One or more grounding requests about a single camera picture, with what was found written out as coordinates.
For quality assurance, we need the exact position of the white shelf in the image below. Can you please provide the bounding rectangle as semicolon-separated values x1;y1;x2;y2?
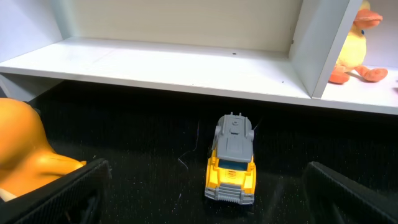
0;0;398;116

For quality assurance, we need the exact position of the yellow plush duck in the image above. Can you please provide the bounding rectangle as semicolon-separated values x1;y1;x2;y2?
328;0;389;85

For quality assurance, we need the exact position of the grey and yellow toy truck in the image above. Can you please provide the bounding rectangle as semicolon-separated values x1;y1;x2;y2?
204;112;257;205

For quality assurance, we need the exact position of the yellow rubber duck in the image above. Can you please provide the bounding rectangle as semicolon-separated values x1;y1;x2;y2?
0;98;87;203

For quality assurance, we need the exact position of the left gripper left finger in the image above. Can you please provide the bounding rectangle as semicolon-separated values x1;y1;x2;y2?
0;157;112;224

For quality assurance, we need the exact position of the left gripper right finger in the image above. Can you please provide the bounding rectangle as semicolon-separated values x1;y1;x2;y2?
302;161;398;224

